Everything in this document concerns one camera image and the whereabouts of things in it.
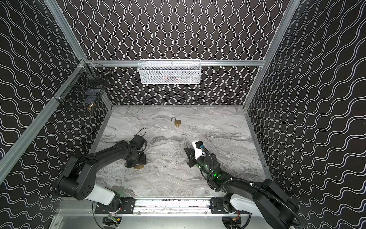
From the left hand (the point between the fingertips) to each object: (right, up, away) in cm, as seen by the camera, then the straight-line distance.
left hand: (144, 164), depth 88 cm
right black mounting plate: (+42, -17, -15) cm, 48 cm away
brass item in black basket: (-30, +35, -7) cm, 46 cm away
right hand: (+26, +12, -9) cm, 30 cm away
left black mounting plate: (-7, -17, -14) cm, 23 cm away
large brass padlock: (-3, -1, -2) cm, 4 cm away
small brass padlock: (+19, +25, +22) cm, 39 cm away
